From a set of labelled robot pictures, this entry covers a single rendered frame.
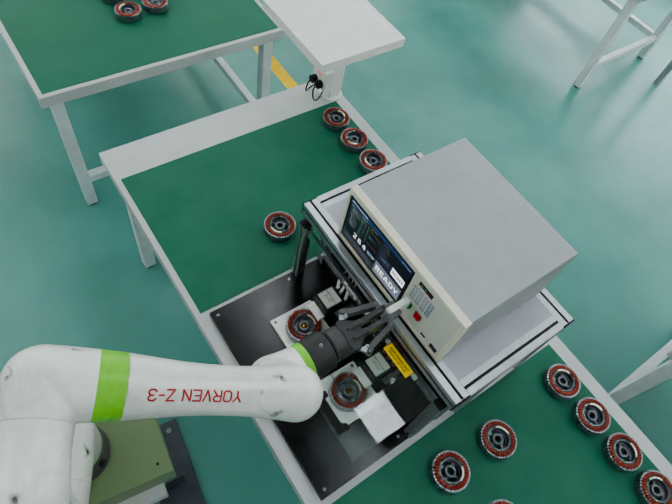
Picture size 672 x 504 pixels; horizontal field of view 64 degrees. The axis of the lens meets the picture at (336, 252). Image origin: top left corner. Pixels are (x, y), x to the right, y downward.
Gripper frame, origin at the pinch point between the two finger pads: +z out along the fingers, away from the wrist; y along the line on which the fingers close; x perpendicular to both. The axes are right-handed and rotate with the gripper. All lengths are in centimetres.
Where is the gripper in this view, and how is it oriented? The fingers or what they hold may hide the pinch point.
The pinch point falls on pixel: (397, 307)
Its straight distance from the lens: 130.8
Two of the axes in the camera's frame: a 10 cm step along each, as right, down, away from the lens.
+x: 1.5, -5.3, -8.3
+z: 8.2, -4.1, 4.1
